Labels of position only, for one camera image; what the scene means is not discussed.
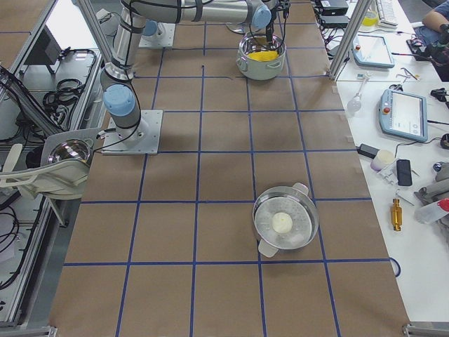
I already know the black power adapter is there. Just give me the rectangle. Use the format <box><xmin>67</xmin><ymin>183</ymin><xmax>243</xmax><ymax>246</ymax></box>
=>
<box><xmin>356</xmin><ymin>143</ymin><xmax>380</xmax><ymax>159</ymax></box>

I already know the steel steamer pot with bun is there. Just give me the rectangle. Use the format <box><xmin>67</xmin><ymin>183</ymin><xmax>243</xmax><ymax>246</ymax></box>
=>
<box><xmin>253</xmin><ymin>183</ymin><xmax>319</xmax><ymax>258</ymax></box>

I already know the brass cylindrical fitting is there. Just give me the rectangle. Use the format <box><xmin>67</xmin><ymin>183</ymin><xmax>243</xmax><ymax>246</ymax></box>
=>
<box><xmin>390</xmin><ymin>198</ymin><xmax>403</xmax><ymax>232</ymax></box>

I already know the black smartphone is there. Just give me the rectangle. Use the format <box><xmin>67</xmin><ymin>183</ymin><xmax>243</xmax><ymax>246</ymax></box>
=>
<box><xmin>396</xmin><ymin>159</ymin><xmax>413</xmax><ymax>187</ymax></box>

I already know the teach pendant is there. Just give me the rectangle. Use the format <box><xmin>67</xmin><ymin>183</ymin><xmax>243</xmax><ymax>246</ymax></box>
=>
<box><xmin>352</xmin><ymin>34</ymin><xmax>395</xmax><ymax>69</ymax></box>
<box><xmin>378</xmin><ymin>89</ymin><xmax>428</xmax><ymax>143</ymax></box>

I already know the teach pendant near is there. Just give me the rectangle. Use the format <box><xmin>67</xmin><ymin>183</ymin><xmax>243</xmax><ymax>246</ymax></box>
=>
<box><xmin>378</xmin><ymin>89</ymin><xmax>428</xmax><ymax>143</ymax></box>

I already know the yellow corn cob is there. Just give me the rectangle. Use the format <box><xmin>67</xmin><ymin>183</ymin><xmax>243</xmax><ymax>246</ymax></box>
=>
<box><xmin>247</xmin><ymin>51</ymin><xmax>279</xmax><ymax>62</ymax></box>

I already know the teach pendant far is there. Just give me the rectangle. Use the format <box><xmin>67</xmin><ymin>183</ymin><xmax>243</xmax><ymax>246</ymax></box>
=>
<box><xmin>352</xmin><ymin>34</ymin><xmax>395</xmax><ymax>69</ymax></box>

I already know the pale green cooking pot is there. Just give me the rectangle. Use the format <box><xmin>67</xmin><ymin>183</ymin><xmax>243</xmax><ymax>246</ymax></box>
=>
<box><xmin>236</xmin><ymin>33</ymin><xmax>286</xmax><ymax>81</ymax></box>

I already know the yellow tape roll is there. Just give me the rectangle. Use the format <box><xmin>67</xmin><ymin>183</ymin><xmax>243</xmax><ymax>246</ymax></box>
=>
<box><xmin>362</xmin><ymin>11</ymin><xmax>378</xmax><ymax>27</ymax></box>

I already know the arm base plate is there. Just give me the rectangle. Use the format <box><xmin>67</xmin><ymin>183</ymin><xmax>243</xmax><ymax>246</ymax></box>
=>
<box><xmin>100</xmin><ymin>110</ymin><xmax>163</xmax><ymax>155</ymax></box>
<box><xmin>139</xmin><ymin>20</ymin><xmax>175</xmax><ymax>48</ymax></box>

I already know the white paper cup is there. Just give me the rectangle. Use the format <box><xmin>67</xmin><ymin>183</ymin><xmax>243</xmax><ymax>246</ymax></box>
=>
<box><xmin>370</xmin><ymin>150</ymin><xmax>396</xmax><ymax>172</ymax></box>

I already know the steel bowl on chair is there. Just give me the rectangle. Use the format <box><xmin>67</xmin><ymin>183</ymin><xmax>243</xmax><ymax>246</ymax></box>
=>
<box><xmin>47</xmin><ymin>138</ymin><xmax>91</xmax><ymax>164</ymax></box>

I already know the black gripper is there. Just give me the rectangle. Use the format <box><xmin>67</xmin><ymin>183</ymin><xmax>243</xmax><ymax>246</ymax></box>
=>
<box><xmin>265</xmin><ymin>0</ymin><xmax>291</xmax><ymax>44</ymax></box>

